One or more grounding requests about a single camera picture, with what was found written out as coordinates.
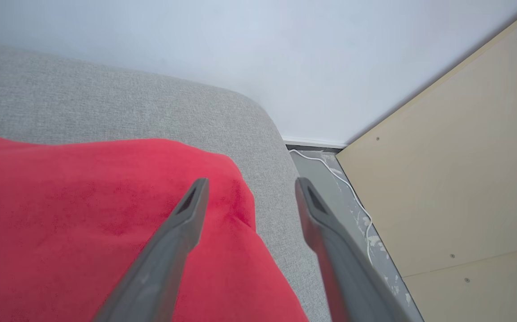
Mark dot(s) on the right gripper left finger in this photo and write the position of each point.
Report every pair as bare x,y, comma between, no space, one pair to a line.
160,268

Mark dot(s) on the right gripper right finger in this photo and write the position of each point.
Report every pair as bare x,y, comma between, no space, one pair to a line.
352,277

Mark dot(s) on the red shorts with white stripe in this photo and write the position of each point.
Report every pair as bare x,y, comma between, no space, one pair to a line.
61,223

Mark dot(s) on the white skirting board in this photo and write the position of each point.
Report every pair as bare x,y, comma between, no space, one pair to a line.
312,142

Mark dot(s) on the beige wooden cabinet panel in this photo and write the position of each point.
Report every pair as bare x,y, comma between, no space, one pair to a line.
464,179

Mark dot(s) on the grey fabric sofa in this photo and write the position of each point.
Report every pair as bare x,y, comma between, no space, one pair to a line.
128,103

